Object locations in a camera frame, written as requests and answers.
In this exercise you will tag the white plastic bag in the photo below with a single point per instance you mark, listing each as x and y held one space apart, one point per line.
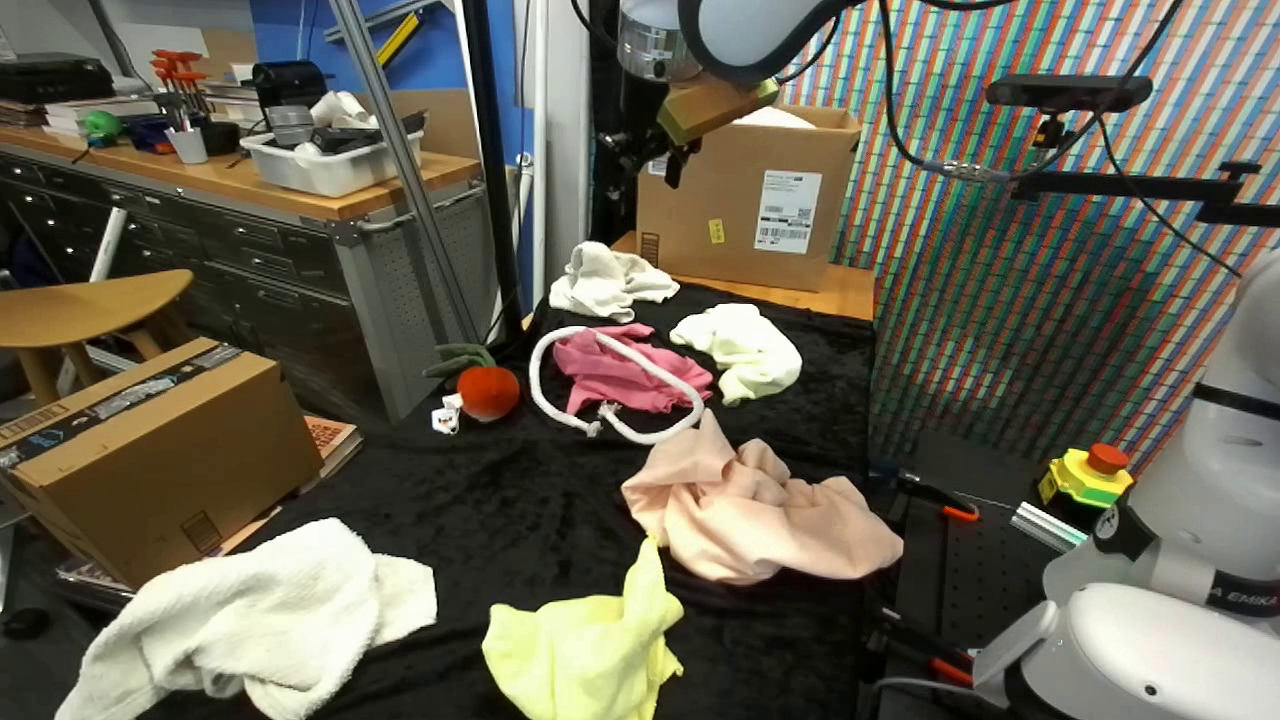
775 118

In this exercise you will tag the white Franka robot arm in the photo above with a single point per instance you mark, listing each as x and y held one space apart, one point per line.
1203 505

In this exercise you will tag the black velvet tablecloth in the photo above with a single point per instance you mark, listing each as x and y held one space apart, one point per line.
535 495

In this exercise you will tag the cardboard box with white label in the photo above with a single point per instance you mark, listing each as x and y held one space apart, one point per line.
727 223

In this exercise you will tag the black device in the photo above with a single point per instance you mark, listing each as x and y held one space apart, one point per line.
284 83

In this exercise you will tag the peach cloth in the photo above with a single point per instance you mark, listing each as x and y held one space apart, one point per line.
746 512

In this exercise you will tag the yellow red emergency stop button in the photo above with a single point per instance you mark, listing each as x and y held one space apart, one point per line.
1086 478

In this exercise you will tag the red tool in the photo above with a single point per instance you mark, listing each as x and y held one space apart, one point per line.
177 68

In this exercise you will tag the large white towel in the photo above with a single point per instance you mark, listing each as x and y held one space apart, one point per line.
253 613

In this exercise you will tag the green object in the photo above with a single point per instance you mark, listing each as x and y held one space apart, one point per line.
103 130

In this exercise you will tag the tan wrist camera box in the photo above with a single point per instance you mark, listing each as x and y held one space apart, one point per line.
714 106

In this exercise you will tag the black vertical pole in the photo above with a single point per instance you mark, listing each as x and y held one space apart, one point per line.
488 175

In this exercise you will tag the wooden stool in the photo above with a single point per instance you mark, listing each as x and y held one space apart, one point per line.
83 305

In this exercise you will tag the grey metal tripod pole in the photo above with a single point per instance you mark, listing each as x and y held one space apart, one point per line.
395 154

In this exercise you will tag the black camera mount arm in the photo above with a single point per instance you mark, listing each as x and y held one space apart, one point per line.
1135 186

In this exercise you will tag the small white towel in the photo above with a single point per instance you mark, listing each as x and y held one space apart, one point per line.
600 281

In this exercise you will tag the yellow cloth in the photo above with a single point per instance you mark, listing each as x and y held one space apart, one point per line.
584 654

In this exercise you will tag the white plastic bin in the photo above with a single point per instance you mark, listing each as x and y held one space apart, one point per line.
325 169

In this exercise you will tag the black case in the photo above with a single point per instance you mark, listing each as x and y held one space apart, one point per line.
54 78

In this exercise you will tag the printed cardboard box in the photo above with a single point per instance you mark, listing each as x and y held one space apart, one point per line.
173 465

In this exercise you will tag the silver metal cylinder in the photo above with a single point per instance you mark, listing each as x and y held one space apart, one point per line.
1045 526

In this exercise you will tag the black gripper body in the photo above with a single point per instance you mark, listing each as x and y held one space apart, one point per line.
674 161

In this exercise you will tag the pink cloth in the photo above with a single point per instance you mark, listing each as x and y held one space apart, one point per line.
627 373

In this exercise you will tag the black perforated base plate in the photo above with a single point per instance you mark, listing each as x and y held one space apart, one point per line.
973 574

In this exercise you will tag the pale green terry towel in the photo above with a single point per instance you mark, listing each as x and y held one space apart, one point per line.
746 348

